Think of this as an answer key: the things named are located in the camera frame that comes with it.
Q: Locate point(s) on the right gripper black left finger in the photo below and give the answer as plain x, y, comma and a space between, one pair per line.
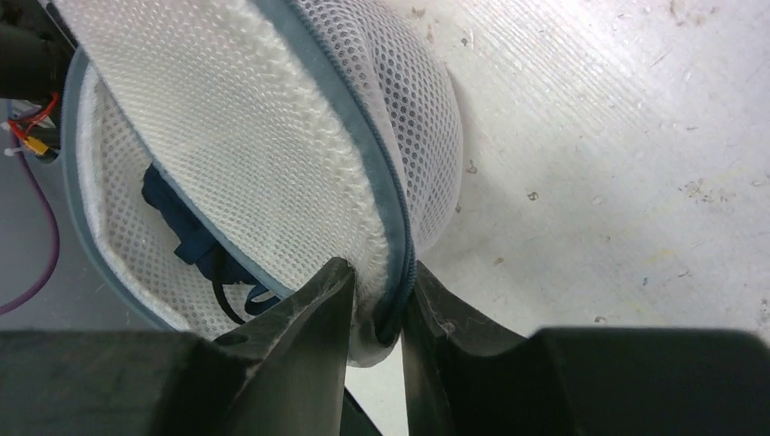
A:
281, 373

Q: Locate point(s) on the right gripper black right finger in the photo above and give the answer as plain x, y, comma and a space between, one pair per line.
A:
468, 375

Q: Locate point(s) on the navy blue bra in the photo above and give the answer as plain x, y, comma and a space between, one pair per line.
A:
198, 247

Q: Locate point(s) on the white mesh laundry bag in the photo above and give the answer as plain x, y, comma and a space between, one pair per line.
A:
295, 131

